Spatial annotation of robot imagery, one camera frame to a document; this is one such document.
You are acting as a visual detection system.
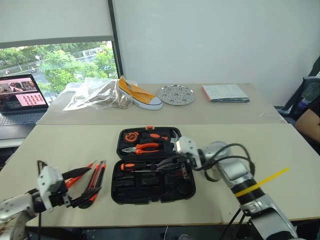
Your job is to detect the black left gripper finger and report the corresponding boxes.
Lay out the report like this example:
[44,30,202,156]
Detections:
[70,187,102,210]
[61,167,93,181]

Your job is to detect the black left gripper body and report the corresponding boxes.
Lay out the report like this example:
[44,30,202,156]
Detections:
[49,184,76,209]

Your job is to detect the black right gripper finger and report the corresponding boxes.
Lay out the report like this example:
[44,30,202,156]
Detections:
[156,162,183,174]
[159,155,183,167]

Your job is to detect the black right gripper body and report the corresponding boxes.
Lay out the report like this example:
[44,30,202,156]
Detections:
[178,152,198,181]

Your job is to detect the orange test pen screwdriver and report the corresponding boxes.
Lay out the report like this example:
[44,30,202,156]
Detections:
[65,160,98,189]

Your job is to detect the red and black tools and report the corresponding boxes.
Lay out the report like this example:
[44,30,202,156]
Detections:
[83,160,107,202]

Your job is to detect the black plastic tool case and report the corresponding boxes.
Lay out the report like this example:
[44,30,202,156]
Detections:
[110,126,197,205]

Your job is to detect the orange black claw hammer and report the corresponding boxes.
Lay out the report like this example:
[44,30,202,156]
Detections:
[141,131,183,153]

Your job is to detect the orange black screwdriver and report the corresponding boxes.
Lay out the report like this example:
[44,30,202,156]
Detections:
[120,162,161,172]

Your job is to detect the orange black tape measure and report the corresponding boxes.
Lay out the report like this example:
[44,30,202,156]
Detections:
[124,132,140,144]

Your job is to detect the round perforated metal plate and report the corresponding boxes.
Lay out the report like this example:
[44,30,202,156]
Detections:
[156,84,196,107]

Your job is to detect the yellow canvas sneaker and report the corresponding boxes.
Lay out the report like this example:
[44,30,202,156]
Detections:
[116,75,164,111]

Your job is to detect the clear plastic bag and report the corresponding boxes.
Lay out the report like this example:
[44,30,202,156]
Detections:
[62,76,132,112]

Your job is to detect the booklet on table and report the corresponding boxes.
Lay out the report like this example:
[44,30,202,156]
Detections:
[201,84,251,104]

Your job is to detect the yellow zip tie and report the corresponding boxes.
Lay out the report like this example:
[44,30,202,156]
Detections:
[234,167,290,198]

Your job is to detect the open laptop computer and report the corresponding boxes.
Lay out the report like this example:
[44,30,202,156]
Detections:
[0,73,50,141]

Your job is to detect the seated person in dark clothes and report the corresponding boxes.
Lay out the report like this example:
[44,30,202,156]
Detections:
[294,97,320,151]

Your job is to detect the black office chair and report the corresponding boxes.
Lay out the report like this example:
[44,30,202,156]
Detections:
[277,56,320,123]

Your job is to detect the white roller blind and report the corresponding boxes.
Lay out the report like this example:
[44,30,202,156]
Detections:
[0,0,114,50]

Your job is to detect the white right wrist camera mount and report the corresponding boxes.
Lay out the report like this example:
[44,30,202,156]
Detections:
[174,136,200,167]

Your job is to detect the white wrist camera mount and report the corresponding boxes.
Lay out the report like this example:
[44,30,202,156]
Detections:
[36,166,68,212]
[174,136,200,167]

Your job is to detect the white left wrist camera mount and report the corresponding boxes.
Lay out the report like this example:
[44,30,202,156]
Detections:
[36,166,68,212]

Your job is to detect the orange handled pliers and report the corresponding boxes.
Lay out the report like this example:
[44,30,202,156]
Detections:
[121,142,161,154]

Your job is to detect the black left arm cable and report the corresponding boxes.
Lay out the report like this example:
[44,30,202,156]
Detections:
[36,159,48,240]

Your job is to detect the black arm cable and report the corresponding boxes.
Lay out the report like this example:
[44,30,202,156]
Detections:
[36,159,48,240]
[199,142,256,183]

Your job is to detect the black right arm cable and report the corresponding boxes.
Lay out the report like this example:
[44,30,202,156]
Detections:
[199,142,256,183]

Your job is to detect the dark window frame post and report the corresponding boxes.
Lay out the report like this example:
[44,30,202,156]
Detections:
[106,0,126,80]

